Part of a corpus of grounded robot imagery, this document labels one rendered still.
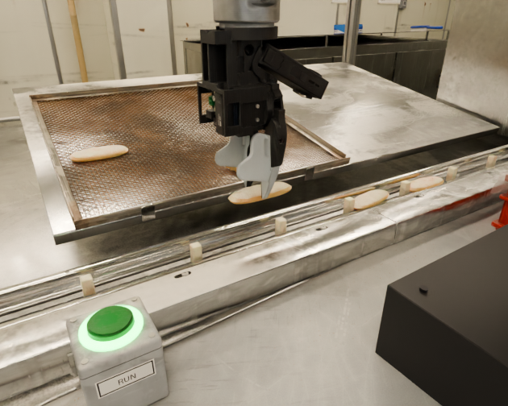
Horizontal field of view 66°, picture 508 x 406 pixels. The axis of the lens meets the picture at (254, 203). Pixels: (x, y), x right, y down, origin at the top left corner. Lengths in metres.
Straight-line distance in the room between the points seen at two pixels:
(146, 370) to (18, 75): 3.87
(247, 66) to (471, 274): 0.33
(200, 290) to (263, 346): 0.09
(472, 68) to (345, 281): 0.83
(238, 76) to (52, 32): 3.72
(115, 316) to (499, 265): 0.40
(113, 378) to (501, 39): 1.12
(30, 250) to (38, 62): 3.52
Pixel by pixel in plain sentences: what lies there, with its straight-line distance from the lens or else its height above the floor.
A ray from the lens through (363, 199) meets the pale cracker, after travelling 0.71.
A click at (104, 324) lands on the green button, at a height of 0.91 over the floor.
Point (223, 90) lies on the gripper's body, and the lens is 0.45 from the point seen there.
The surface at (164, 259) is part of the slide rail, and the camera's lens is 0.55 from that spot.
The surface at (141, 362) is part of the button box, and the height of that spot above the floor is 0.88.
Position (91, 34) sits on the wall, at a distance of 4.20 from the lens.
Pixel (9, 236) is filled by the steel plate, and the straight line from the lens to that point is 0.76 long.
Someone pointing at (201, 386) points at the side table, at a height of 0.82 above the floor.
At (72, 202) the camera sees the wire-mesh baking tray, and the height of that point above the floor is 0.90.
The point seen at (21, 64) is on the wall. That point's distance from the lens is 4.15.
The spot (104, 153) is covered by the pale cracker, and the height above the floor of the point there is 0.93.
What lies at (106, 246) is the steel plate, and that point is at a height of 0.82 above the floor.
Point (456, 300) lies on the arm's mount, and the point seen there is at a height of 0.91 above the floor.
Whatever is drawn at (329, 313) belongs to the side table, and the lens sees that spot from 0.51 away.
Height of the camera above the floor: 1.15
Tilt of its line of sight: 26 degrees down
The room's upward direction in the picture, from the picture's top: straight up
